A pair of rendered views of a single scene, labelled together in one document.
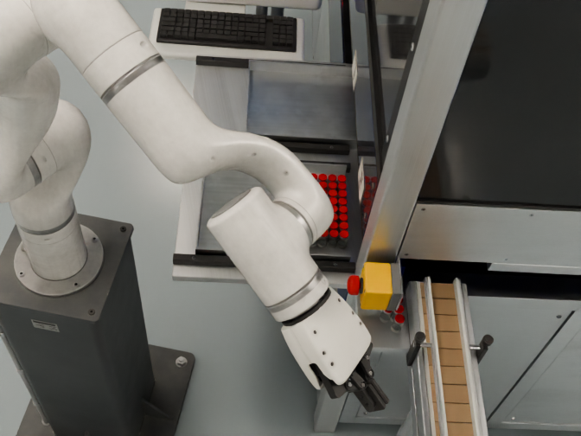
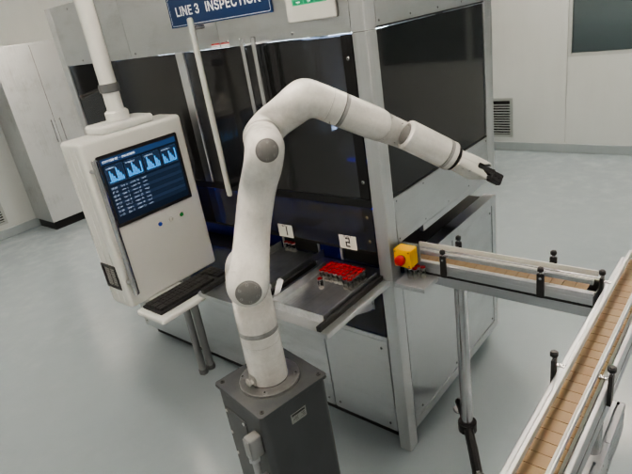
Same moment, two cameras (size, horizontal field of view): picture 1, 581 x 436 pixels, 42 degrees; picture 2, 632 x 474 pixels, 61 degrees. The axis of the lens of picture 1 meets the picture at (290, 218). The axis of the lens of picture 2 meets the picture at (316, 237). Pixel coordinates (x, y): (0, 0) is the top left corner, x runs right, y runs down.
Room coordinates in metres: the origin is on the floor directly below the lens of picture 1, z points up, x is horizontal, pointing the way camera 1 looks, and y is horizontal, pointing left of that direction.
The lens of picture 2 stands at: (-0.33, 1.24, 1.90)
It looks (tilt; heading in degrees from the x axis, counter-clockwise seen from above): 23 degrees down; 319
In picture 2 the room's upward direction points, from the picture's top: 9 degrees counter-clockwise
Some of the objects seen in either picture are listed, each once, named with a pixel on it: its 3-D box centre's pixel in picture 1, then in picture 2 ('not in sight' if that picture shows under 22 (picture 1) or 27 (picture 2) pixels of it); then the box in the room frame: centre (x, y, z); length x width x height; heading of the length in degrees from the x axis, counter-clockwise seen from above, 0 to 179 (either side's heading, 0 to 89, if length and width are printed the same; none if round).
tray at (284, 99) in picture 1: (312, 104); (276, 263); (1.38, -0.02, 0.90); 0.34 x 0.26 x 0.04; 96
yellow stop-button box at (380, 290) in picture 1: (379, 286); (406, 255); (0.81, -0.20, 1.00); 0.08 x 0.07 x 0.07; 96
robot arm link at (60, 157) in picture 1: (46, 163); (249, 289); (0.87, 0.47, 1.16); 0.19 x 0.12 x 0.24; 145
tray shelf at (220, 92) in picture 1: (284, 160); (296, 284); (1.20, 0.03, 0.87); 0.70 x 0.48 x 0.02; 6
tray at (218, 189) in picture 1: (274, 209); (324, 290); (1.03, 0.04, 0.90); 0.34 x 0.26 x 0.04; 96
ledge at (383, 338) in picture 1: (388, 323); (418, 279); (0.80, -0.24, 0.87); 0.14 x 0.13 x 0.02; 96
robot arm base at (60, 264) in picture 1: (52, 235); (263, 354); (0.85, 0.49, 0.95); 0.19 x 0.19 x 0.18
